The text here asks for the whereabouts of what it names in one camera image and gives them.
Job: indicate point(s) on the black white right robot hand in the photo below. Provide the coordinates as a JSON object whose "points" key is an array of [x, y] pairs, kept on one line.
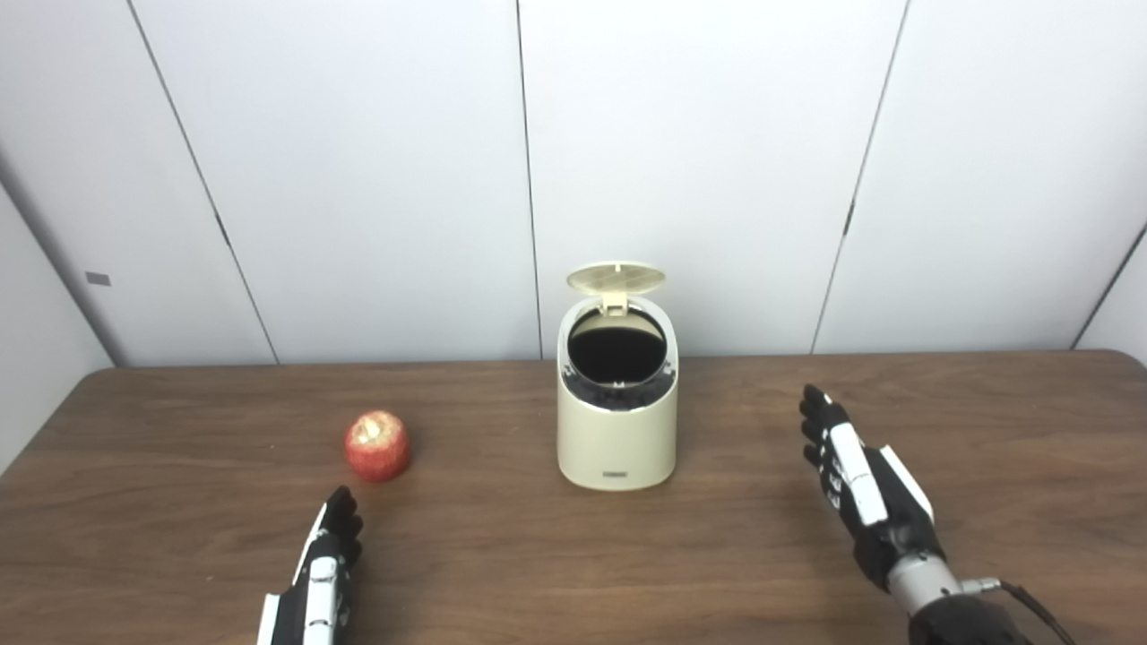
{"points": [[865, 488]]}

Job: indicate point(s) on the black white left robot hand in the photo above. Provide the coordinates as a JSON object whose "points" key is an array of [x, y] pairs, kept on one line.
{"points": [[321, 600]]}

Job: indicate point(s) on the red apple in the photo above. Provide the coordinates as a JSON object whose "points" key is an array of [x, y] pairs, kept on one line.
{"points": [[378, 448]]}

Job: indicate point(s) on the cream-colored bin body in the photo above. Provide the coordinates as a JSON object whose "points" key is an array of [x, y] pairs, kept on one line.
{"points": [[616, 443]]}

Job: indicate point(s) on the cream round bin lid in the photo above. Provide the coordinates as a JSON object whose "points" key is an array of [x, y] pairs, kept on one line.
{"points": [[616, 278]]}

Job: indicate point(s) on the small grey wall plate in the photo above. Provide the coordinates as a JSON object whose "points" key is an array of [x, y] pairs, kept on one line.
{"points": [[99, 279]]}

